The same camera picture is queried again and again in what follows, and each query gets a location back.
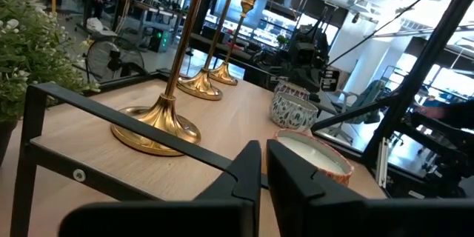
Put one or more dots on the short gold candle holder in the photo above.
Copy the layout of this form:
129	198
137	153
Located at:
222	74

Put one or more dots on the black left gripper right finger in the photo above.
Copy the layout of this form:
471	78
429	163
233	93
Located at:
296	200

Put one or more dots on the tall gold candle holder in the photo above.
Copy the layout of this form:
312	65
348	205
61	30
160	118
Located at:
200	87
163	118

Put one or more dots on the green potted plant black pot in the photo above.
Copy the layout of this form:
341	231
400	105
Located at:
33	52

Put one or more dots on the wooden shelf black metal frame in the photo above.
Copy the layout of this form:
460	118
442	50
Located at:
229	118

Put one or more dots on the black aluminium table frame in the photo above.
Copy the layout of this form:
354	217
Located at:
426	63

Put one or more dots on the black floor fan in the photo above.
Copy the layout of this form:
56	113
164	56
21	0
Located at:
113	61

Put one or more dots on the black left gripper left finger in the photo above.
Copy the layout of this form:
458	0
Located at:
246	181

